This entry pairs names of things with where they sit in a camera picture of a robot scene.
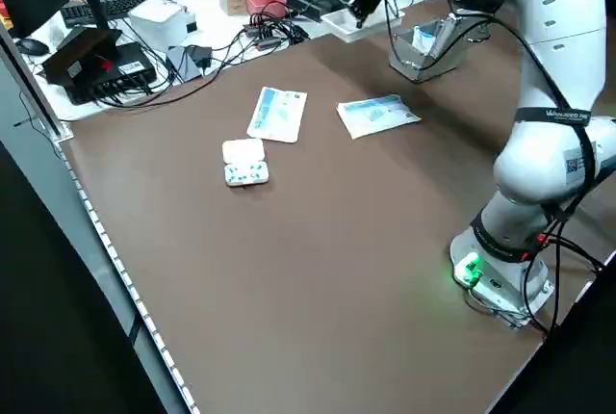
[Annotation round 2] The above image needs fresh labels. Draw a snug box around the white plastic partition tray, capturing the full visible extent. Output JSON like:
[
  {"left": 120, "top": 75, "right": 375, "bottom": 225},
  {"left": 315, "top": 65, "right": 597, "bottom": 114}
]
[{"left": 320, "top": 3, "right": 406, "bottom": 44}]

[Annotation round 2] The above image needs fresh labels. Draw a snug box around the white blue bandage packet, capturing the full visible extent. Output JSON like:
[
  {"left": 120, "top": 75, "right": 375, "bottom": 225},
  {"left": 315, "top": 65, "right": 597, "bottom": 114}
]
[{"left": 412, "top": 21, "right": 442, "bottom": 57}]

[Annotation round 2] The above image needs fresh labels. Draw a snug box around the silver aluminium first-aid case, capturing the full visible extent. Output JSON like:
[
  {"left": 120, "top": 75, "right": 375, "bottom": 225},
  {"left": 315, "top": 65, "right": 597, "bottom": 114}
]
[{"left": 387, "top": 12, "right": 493, "bottom": 86}]

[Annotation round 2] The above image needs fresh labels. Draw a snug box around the open white pill box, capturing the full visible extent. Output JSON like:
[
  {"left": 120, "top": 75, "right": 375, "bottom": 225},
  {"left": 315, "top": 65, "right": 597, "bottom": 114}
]
[{"left": 221, "top": 138, "right": 270, "bottom": 190}]

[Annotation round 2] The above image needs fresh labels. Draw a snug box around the pink box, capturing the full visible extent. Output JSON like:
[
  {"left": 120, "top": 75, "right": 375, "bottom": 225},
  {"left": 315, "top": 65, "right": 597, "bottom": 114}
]
[{"left": 244, "top": 0, "right": 289, "bottom": 19}]

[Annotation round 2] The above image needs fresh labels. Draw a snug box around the blue white mask packet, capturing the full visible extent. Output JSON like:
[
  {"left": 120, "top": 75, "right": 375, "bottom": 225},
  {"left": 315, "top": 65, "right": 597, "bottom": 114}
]
[{"left": 336, "top": 93, "right": 424, "bottom": 141}]

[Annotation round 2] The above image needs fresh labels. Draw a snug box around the long white teal-striped packet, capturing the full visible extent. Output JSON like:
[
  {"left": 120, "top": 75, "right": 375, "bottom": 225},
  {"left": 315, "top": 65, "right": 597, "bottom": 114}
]
[{"left": 245, "top": 86, "right": 309, "bottom": 144}]

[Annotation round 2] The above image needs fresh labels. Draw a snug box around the black power adapter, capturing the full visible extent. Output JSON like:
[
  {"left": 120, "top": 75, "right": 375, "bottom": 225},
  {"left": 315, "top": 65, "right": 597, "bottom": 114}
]
[{"left": 185, "top": 44, "right": 214, "bottom": 71}]

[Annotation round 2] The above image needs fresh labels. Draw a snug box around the grey box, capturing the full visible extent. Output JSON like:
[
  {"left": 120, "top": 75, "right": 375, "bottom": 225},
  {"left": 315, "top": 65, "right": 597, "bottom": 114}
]
[{"left": 165, "top": 45, "right": 202, "bottom": 83}]

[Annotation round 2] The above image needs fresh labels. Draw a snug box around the white cube device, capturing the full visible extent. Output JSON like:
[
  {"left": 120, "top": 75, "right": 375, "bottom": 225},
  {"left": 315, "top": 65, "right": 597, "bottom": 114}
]
[{"left": 128, "top": 0, "right": 199, "bottom": 52}]

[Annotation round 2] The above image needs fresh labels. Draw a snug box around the black keyboard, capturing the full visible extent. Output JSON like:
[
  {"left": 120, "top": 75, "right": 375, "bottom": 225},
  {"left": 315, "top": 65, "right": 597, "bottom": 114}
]
[{"left": 60, "top": 0, "right": 177, "bottom": 29}]

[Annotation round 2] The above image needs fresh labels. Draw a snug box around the dark tilted flat box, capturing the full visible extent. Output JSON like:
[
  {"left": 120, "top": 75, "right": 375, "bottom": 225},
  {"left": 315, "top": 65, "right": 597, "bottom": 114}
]
[{"left": 41, "top": 27, "right": 124, "bottom": 88}]

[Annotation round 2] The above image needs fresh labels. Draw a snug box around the black computer mouse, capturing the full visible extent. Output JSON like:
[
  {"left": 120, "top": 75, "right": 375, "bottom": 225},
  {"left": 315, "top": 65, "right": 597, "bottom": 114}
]
[{"left": 13, "top": 38, "right": 51, "bottom": 57}]

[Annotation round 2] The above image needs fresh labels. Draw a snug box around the arm cable with connector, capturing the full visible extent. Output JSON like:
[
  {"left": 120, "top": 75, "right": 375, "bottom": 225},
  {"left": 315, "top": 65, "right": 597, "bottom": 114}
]
[{"left": 379, "top": 0, "right": 526, "bottom": 73}]

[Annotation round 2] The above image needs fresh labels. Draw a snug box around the usb hub with cables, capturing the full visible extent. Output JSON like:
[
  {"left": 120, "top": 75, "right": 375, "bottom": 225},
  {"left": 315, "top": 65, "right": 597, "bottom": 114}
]
[{"left": 242, "top": 18, "right": 290, "bottom": 53}]

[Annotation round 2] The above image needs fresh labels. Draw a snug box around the black network switch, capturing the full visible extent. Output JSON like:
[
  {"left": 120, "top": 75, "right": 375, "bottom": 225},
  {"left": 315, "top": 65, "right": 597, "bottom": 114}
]
[{"left": 64, "top": 41, "right": 158, "bottom": 106}]

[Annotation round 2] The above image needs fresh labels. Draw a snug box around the aluminium frame rail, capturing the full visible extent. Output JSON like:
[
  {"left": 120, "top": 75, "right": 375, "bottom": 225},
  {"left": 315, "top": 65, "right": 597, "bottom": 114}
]
[{"left": 0, "top": 23, "right": 74, "bottom": 142}]

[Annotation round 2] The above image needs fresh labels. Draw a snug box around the black base cable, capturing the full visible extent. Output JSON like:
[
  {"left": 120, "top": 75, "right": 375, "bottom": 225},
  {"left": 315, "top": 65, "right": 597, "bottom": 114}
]
[{"left": 522, "top": 235, "right": 607, "bottom": 336}]

